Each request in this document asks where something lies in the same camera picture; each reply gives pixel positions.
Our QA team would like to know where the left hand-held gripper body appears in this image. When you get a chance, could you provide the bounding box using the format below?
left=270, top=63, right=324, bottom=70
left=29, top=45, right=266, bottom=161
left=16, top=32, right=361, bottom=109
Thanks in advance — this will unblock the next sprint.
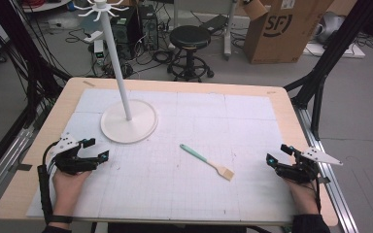
left=49, top=131, right=100, bottom=177

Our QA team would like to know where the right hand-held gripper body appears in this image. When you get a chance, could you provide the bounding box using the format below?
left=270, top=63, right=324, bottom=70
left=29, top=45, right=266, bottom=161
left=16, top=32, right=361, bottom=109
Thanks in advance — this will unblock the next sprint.
left=273, top=146, right=344, bottom=186

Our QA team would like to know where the white hook rack stand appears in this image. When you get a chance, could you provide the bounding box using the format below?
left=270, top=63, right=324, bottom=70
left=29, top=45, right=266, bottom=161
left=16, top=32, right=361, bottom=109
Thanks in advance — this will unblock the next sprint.
left=73, top=0, right=159, bottom=145

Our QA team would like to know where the wooden spatula with teal handle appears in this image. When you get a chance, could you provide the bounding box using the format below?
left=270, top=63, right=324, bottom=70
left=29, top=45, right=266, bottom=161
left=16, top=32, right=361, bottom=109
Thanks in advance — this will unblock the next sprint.
left=179, top=143, right=236, bottom=182

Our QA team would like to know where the person's right hand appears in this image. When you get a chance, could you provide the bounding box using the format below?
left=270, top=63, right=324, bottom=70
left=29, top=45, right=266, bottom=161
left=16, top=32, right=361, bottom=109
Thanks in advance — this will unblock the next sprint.
left=286, top=179, right=321, bottom=216

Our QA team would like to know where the person's left hand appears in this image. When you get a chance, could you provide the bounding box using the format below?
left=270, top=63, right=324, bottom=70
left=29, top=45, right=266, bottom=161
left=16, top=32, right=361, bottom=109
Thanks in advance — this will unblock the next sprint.
left=51, top=169, right=93, bottom=217

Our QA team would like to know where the white grid mat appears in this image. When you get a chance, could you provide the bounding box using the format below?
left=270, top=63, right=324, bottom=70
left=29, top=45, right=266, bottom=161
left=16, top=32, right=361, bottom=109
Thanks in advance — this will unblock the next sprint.
left=25, top=87, right=297, bottom=225

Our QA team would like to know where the small device with green display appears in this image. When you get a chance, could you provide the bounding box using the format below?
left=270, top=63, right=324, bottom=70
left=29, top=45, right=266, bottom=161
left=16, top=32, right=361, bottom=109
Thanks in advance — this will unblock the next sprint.
left=93, top=39, right=106, bottom=66

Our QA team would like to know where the white power strip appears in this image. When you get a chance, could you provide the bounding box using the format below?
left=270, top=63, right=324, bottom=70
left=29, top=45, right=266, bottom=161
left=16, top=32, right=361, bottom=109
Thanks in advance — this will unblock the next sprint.
left=83, top=30, right=105, bottom=44

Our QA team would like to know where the white foam board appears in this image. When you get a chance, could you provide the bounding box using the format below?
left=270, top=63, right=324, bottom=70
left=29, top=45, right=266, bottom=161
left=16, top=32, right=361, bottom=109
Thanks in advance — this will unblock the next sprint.
left=302, top=41, right=367, bottom=60

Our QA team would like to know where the large cardboard box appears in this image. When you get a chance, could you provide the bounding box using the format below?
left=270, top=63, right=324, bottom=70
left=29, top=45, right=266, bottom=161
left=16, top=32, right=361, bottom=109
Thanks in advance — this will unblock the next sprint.
left=239, top=0, right=335, bottom=65

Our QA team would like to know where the black computer tower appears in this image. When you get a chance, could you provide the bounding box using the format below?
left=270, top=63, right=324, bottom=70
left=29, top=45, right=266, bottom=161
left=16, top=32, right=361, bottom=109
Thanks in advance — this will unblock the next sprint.
left=110, top=7, right=141, bottom=60
left=138, top=4, right=160, bottom=51

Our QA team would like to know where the grey rounded appliance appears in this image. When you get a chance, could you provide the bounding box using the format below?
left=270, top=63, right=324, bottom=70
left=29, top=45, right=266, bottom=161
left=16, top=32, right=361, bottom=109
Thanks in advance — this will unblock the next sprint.
left=314, top=12, right=347, bottom=45

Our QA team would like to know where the white metal stand pole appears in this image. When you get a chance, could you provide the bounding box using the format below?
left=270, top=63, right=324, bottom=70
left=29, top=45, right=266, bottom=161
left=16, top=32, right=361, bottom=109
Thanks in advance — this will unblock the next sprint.
left=222, top=0, right=241, bottom=62

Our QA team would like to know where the black round stool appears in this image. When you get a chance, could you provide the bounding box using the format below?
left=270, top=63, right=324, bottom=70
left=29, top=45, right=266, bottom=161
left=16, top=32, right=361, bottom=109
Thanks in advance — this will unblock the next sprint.
left=166, top=24, right=216, bottom=83

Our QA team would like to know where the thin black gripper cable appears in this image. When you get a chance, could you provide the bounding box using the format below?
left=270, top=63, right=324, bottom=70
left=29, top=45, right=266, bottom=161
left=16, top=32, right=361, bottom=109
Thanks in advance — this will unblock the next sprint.
left=310, top=179, right=322, bottom=216

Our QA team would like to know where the aluminium rail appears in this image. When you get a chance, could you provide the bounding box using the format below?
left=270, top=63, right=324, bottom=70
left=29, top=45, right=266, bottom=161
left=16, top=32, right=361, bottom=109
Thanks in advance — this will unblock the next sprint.
left=293, top=106, right=359, bottom=233
left=0, top=103, right=45, bottom=213

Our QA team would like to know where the black wrist strap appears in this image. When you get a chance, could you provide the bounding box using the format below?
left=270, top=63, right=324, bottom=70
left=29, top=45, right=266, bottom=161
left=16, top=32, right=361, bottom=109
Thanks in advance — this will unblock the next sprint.
left=45, top=215, right=74, bottom=225

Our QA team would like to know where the black metal frame stand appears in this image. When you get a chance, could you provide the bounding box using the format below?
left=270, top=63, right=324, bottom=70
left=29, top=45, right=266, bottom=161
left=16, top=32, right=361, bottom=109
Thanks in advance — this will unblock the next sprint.
left=0, top=0, right=73, bottom=186
left=283, top=0, right=373, bottom=141

